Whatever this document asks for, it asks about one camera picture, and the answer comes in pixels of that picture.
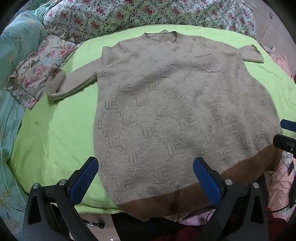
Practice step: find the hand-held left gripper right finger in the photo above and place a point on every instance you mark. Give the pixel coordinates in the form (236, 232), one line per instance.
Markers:
(205, 179)

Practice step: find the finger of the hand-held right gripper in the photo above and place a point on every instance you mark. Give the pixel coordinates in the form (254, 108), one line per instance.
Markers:
(289, 125)
(285, 142)

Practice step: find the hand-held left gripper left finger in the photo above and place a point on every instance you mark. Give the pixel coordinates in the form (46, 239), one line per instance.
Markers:
(84, 180)

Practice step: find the beige patterned knit sweater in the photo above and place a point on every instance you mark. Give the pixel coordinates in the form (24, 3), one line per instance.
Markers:
(161, 104)

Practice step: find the pink plaid cloth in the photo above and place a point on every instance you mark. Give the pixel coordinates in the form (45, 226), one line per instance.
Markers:
(282, 183)

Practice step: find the lime green bed sheet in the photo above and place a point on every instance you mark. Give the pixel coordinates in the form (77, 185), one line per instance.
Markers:
(57, 139)

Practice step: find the pink floral cloth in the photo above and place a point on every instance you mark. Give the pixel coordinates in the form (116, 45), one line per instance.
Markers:
(281, 60)

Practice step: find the dark red cloth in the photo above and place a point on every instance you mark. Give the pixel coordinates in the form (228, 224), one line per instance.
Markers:
(277, 226)

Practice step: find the floral ruffled pillow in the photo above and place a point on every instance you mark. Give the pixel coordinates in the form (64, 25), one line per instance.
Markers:
(39, 67)

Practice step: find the teal floral blanket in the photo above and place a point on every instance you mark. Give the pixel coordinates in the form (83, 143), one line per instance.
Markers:
(13, 46)

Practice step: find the floral quilt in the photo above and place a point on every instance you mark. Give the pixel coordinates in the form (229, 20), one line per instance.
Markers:
(115, 14)

